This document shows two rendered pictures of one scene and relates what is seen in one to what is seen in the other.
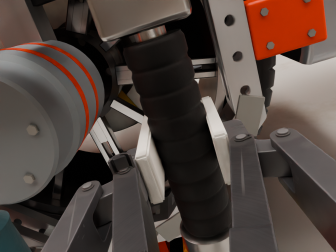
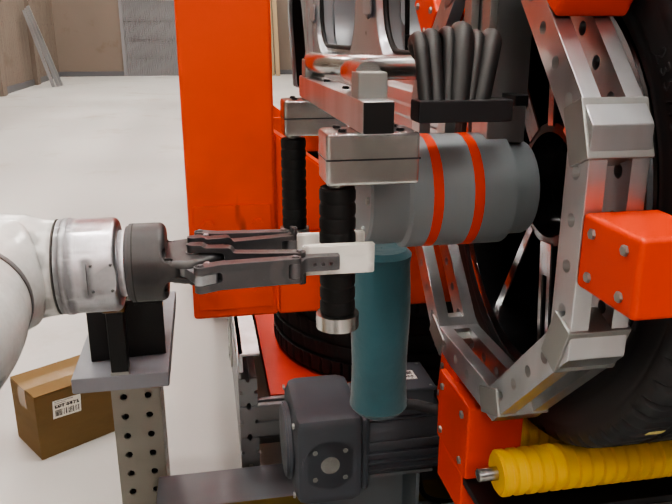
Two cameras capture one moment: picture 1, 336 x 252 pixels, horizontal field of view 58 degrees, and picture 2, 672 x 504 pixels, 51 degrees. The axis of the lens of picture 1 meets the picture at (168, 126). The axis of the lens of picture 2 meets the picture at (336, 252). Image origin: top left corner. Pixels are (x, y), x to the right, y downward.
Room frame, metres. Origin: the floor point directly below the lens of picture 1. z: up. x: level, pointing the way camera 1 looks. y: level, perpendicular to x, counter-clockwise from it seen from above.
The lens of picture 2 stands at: (-0.02, -0.65, 1.04)
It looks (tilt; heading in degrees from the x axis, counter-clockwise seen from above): 17 degrees down; 73
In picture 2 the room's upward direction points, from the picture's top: straight up
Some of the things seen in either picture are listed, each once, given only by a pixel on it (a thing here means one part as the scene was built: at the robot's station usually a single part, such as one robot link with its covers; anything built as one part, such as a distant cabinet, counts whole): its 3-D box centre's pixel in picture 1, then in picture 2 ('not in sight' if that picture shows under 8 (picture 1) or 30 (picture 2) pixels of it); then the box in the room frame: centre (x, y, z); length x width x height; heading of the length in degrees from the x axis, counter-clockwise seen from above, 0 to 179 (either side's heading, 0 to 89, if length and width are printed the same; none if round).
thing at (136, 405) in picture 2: not in sight; (141, 422); (-0.03, 0.80, 0.21); 0.10 x 0.10 x 0.42; 84
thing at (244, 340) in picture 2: not in sight; (231, 242); (0.35, 1.92, 0.28); 2.47 x 0.09 x 0.22; 84
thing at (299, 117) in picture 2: not in sight; (313, 115); (0.24, 0.33, 0.93); 0.09 x 0.05 x 0.05; 174
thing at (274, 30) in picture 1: (277, 21); (644, 262); (0.40, -0.18, 0.85); 0.09 x 0.08 x 0.07; 84
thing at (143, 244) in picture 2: not in sight; (175, 260); (0.02, 0.01, 0.83); 0.09 x 0.08 x 0.07; 174
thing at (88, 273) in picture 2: not in sight; (95, 264); (-0.05, 0.02, 0.83); 0.09 x 0.06 x 0.09; 84
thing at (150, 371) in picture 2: not in sight; (131, 335); (-0.03, 0.77, 0.44); 0.43 x 0.17 x 0.03; 84
